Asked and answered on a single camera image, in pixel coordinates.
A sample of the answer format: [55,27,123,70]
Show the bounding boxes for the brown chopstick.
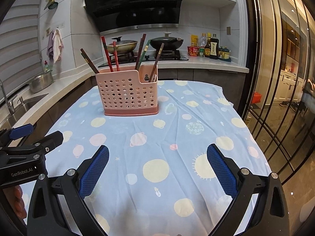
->
[80,49,99,74]

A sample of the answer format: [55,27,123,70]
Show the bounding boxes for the bright red chopstick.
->
[101,36,114,72]
[113,41,120,71]

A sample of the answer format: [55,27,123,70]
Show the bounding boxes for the white ceramic soup spoon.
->
[149,74,158,83]

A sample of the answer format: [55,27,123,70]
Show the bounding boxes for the maroon chopstick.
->
[149,43,164,78]
[134,33,146,70]

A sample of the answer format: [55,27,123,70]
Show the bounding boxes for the green chopstick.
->
[136,40,151,71]

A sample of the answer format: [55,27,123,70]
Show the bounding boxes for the person's left hand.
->
[12,185,27,219]

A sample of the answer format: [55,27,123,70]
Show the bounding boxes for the stainless steel sink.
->
[1,94,47,129]

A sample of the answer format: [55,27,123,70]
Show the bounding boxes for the chrome sink faucet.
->
[0,80,25,116]

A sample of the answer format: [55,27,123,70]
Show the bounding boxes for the stainless steel pot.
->
[28,71,53,93]

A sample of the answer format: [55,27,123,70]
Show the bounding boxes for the blue patterned tablecloth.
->
[46,81,271,235]

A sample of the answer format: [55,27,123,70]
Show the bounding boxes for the green dish soap bottle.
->
[44,60,53,72]

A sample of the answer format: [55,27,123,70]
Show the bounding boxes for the pink perforated utensil holder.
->
[95,65,158,116]

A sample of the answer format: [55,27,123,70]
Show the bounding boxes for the purple hanging cloth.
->
[46,32,54,61]

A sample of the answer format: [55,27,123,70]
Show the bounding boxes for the white hanging towel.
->
[53,28,64,64]

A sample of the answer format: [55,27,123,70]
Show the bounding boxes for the small condiment jars tray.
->
[218,46,231,62]

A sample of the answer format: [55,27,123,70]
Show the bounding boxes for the small green jar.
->
[199,46,205,58]

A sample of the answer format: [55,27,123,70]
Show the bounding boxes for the red instant noodle cup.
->
[187,46,199,56]

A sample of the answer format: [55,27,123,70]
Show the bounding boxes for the beige frying pan with lid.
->
[106,36,138,54]

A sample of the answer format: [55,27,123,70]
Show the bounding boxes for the dark vinegar bottle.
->
[210,34,219,59]

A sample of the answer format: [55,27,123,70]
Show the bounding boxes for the soy sauce bottle yellow cap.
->
[204,32,211,58]

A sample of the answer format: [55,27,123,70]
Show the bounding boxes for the black gas stove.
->
[98,49,190,68]

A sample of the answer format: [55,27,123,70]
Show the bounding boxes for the clear plastic bottle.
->
[199,33,207,47]

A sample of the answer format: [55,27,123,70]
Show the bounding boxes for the yellow seasoning packet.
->
[191,35,199,47]

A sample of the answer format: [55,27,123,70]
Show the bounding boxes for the black wok with lid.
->
[150,32,184,51]

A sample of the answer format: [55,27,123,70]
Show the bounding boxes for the black range hood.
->
[84,0,182,33]

